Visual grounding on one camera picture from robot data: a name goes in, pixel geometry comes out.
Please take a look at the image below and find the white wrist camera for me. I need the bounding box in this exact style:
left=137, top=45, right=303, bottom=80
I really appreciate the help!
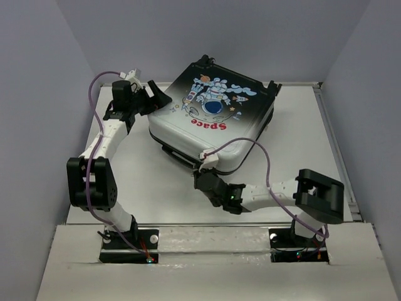
left=198, top=149, right=219, bottom=171
left=119, top=68, right=143, bottom=92

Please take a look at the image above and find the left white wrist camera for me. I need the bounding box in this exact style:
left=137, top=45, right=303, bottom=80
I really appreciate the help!
left=119, top=68, right=143, bottom=92

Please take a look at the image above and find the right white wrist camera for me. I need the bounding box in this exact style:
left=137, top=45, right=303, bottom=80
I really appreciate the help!
left=198, top=149, right=219, bottom=171

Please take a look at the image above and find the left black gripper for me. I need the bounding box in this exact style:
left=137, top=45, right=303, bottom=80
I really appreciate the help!
left=130, top=82, right=174, bottom=117

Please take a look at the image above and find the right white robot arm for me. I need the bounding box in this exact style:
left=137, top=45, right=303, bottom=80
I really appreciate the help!
left=194, top=169, right=344, bottom=246

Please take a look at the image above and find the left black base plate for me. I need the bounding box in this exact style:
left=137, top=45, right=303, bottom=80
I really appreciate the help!
left=97, top=228, right=159, bottom=264

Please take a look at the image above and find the black suitcase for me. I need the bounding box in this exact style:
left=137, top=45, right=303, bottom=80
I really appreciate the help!
left=148, top=55, right=281, bottom=175

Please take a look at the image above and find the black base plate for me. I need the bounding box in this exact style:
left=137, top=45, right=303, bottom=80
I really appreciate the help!
left=269, top=228, right=329, bottom=263
left=97, top=228, right=159, bottom=264

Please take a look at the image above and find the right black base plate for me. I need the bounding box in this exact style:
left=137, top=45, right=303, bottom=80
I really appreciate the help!
left=269, top=228, right=329, bottom=263

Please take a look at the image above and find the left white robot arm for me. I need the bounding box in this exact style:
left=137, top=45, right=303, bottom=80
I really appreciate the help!
left=66, top=80, right=172, bottom=248

